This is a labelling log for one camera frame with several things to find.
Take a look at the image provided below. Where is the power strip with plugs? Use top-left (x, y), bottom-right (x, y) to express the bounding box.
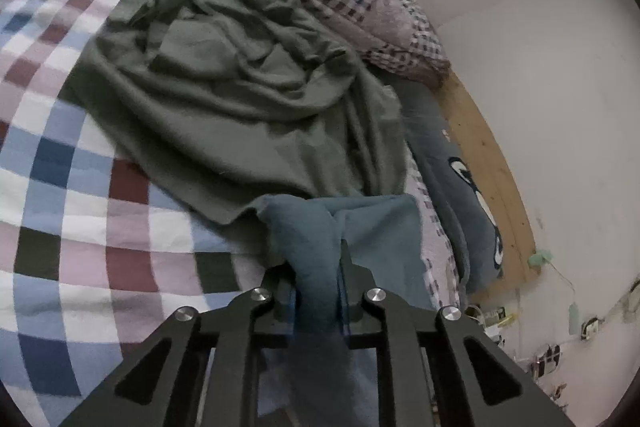
top-left (530, 343), bottom-right (564, 378)

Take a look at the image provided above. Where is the bedside clutter pile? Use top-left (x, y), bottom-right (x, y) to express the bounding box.
top-left (467, 303), bottom-right (518, 339)

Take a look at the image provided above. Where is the grey green garment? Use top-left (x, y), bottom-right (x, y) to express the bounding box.
top-left (67, 0), bottom-right (409, 226)

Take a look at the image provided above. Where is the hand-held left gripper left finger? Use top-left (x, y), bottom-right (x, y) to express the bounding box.
top-left (60, 262), bottom-right (297, 427)

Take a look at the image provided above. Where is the wall socket with plug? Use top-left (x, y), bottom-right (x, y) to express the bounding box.
top-left (580, 317), bottom-right (603, 342)

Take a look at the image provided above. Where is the teal t-shirt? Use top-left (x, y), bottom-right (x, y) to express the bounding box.
top-left (250, 193), bottom-right (437, 427)

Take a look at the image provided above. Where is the checkered lace bed sheet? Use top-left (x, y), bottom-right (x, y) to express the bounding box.
top-left (0, 0), bottom-right (471, 427)

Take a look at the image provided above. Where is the pale green small device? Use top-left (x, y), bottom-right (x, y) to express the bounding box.
top-left (567, 302), bottom-right (584, 336)

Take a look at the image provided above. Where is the wooden headboard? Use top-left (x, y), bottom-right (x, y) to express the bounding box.
top-left (437, 69), bottom-right (542, 306)

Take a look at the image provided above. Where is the mint green small object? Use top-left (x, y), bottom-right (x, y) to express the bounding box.
top-left (527, 249), bottom-right (554, 271)

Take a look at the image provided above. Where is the blue penguin pillow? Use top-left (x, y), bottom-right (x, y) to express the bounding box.
top-left (375, 72), bottom-right (506, 303)

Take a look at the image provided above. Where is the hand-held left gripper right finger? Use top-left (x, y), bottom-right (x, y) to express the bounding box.
top-left (338, 238), bottom-right (576, 427)

